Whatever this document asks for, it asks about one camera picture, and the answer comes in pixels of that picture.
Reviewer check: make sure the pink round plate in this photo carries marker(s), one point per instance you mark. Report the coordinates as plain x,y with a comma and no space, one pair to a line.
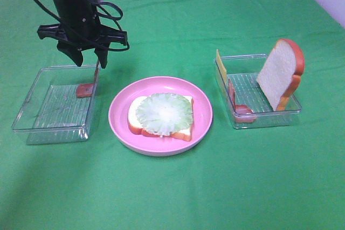
160,116

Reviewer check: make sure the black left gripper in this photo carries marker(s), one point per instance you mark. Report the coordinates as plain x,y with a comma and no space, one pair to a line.
80,28

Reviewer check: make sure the clear plastic container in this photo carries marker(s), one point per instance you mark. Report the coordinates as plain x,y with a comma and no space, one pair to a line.
51,113
243,71

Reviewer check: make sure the yellow cheese slice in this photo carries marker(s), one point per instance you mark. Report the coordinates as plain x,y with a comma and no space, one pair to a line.
221,67

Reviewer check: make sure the bacon strip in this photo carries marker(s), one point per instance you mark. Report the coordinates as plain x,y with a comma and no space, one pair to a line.
242,113
86,89

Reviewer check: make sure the bread slice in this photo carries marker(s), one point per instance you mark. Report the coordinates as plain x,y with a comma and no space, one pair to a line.
136,122
281,73

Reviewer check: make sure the green lettuce leaf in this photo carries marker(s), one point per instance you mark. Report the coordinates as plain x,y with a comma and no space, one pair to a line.
164,114

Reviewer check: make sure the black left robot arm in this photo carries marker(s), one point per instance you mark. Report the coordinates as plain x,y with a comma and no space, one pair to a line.
79,28

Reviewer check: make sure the clear left plastic container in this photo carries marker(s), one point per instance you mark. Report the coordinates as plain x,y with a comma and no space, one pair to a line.
51,113

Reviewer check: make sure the clear right plastic container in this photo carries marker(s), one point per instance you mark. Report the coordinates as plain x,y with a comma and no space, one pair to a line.
243,71

